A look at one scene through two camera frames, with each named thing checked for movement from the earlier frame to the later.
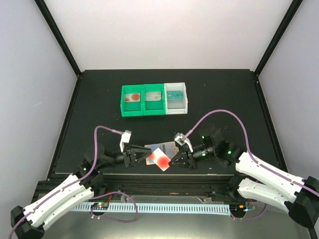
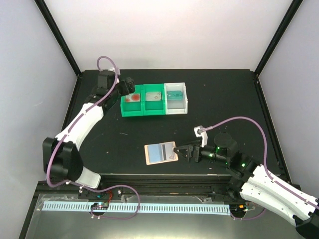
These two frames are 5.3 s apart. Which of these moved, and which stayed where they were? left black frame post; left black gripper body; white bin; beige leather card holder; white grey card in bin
Moved: left black gripper body
Stayed: white grey card in bin; white bin; left black frame post; beige leather card holder
